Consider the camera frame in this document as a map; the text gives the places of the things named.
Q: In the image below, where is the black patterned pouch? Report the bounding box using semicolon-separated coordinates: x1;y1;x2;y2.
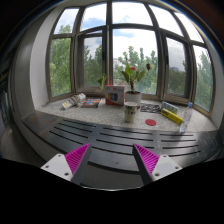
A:
140;103;161;113

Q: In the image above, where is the red round coaster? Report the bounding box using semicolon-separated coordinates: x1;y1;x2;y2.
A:
145;119;157;126

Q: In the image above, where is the white paper cup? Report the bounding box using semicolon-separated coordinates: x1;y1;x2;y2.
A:
124;102;137;123

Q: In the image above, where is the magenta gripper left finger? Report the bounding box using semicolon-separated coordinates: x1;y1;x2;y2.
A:
42;143;91;185

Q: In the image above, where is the dark slatted radiator cover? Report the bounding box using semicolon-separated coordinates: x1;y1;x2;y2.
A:
21;110;224;174

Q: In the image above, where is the brown window frame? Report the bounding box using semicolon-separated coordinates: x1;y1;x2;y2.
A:
47;0;215;116

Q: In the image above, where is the red and white box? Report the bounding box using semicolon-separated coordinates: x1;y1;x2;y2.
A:
105;85;124;106

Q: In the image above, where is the white flower pot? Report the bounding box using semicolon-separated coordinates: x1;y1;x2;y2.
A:
125;91;142;105

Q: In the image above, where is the small green potted plant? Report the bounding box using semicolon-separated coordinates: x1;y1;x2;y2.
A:
97;73;107;92

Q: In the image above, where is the light blue packet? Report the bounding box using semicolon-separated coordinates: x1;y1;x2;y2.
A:
162;101;179;114

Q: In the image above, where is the stack of colourful books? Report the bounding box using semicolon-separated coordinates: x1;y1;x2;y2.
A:
82;98;101;108

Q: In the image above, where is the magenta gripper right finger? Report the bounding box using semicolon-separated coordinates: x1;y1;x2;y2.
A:
132;144;182;185

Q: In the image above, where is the green plant with red flowers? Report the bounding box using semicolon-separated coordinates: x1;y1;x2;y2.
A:
120;63;151;94

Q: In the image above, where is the yellow rectangular box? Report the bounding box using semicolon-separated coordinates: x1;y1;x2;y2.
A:
161;108;182;125

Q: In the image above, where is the rolled white package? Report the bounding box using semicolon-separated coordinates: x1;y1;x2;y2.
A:
62;93;86;109

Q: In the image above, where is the clear plastic water bottle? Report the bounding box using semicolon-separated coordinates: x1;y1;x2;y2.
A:
179;102;193;133

